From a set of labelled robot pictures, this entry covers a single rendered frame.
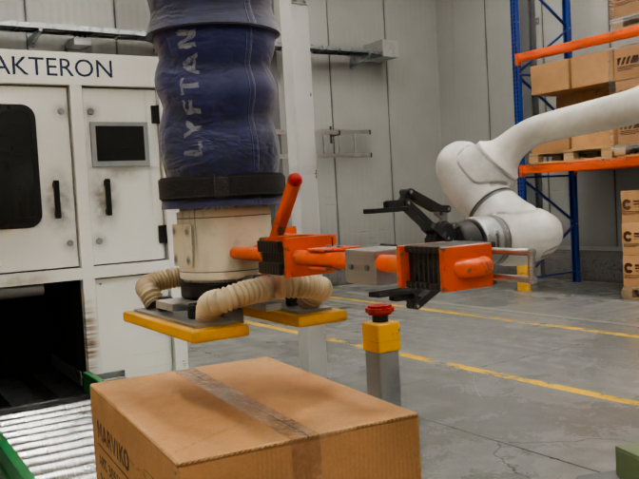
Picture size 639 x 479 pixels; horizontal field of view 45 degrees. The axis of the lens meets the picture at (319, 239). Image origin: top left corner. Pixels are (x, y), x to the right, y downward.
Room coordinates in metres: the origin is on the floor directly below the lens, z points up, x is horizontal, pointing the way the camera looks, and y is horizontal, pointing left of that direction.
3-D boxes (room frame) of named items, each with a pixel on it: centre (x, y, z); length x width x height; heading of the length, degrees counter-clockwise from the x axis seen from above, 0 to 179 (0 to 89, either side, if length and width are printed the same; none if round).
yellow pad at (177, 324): (1.36, 0.25, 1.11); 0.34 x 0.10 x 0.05; 32
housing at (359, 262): (1.02, -0.08, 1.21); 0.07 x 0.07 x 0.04; 32
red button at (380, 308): (1.86, -0.14, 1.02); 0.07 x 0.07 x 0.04
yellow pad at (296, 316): (1.46, 0.09, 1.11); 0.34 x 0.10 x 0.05; 32
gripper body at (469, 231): (1.35, -0.22, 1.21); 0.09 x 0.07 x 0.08; 122
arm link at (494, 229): (1.39, -0.29, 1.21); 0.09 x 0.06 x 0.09; 32
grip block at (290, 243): (1.20, 0.04, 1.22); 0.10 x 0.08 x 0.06; 122
